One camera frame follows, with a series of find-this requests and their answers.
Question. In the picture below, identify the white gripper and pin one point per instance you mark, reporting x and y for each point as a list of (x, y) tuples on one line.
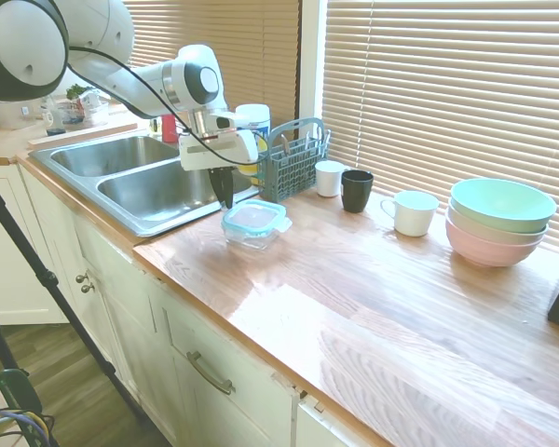
[(214, 151)]

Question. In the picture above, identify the clear lid with teal seal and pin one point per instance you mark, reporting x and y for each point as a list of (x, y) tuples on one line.
[(254, 215)]

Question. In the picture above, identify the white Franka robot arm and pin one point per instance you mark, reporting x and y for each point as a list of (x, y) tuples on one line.
[(98, 23)]

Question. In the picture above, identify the square glass food container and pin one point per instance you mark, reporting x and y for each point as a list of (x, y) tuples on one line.
[(251, 239)]

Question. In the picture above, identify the grey-blue cutlery basket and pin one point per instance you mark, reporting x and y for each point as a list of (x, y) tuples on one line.
[(284, 172)]

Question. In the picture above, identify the silver cutlery piece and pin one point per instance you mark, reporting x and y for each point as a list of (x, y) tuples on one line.
[(284, 144), (320, 137)]

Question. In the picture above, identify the yellow Lysol wipes canister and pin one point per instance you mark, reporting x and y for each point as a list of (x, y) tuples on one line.
[(256, 116)]

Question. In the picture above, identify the red bottle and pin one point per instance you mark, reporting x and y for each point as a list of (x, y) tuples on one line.
[(169, 130)]

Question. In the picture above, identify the stainless steel double sink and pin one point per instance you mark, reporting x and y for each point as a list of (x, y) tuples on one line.
[(144, 195)]

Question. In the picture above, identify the black mug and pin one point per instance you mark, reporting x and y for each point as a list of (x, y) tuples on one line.
[(356, 193)]

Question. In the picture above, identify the narrow wooden window blind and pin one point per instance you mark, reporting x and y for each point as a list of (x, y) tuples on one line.
[(261, 56)]

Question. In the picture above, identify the long wooden board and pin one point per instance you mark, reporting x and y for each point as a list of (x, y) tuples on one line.
[(84, 134)]

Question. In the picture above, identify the small white appliance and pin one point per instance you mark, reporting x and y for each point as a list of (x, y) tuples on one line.
[(92, 107)]

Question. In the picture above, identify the white kitchen cabinet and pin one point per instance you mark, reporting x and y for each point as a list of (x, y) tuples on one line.
[(135, 326)]

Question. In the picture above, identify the round metal cabinet knob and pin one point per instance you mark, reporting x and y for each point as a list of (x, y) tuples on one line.
[(88, 288), (82, 279)]

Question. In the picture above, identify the green leafy plant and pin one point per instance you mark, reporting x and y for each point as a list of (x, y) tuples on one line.
[(78, 90)]

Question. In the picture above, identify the glass with blue liquid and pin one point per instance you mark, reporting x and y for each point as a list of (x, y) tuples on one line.
[(53, 118)]

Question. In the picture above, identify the white pot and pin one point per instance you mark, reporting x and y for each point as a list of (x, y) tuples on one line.
[(9, 116)]

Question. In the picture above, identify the wide wooden window blind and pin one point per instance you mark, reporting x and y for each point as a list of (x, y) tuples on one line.
[(447, 84)]

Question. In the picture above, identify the cream white bowl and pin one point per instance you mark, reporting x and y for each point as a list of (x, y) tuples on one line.
[(466, 229)]

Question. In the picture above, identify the pink bowl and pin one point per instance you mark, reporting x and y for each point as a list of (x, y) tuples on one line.
[(489, 251)]

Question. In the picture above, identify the mint green bowl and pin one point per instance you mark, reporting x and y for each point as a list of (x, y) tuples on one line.
[(503, 200)]

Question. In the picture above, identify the black camera tripod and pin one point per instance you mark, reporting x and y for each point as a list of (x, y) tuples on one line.
[(42, 274)]

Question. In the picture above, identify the green metal frame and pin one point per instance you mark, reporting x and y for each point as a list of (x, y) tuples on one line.
[(16, 382)]

